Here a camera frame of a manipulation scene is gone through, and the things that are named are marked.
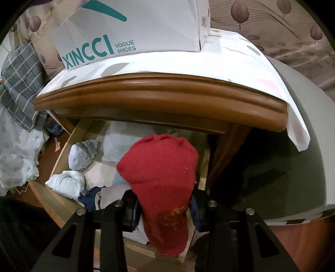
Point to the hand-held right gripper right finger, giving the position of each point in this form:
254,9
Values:
195,210

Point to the white drawer liner paper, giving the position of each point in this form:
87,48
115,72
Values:
102,172

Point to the brown wooden nightstand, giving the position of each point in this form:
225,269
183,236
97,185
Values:
157,96

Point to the clear folded plastic bag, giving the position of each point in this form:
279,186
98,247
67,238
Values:
120,142

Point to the light grey cloth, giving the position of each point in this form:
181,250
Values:
111,194

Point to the red sock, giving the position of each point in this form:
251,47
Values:
159,177

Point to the striped white grey sock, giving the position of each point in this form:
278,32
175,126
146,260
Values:
83,155

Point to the white shoe box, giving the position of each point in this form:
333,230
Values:
146,28

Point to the grey plaid pillow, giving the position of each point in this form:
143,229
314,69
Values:
22,78

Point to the dark blue packet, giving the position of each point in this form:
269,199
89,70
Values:
54,126

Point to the grey mattress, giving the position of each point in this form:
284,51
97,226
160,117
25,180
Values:
288,157

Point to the white rolled cloth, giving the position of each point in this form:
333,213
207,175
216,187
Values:
66,183

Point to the white sheer leaf-print fabric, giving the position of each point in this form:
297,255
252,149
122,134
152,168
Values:
15,154

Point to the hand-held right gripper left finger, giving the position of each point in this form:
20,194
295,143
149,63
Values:
130,209

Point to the small orange wrapper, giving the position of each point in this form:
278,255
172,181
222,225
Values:
57,146

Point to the wooden drawer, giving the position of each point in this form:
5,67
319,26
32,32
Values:
44,194

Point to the navy blue cloth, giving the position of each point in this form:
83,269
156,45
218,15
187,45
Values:
89,198

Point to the white patterned table cover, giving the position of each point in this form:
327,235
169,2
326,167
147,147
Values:
235,60

